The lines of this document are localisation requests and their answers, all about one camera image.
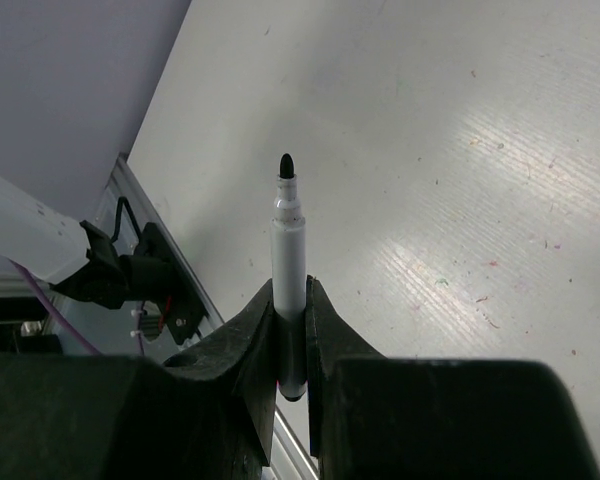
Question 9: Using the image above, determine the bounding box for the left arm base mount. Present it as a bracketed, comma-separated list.
[120, 222, 207, 346]

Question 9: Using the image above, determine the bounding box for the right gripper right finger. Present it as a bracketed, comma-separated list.
[305, 278, 600, 479]

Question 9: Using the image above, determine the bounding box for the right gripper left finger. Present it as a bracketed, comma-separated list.
[0, 284, 276, 479]

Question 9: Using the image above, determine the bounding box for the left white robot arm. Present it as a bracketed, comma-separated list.
[0, 177, 129, 309]

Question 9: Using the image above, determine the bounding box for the white marker black tip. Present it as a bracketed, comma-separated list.
[270, 153, 307, 402]

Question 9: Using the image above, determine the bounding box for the aluminium front rail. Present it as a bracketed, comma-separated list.
[0, 154, 321, 480]

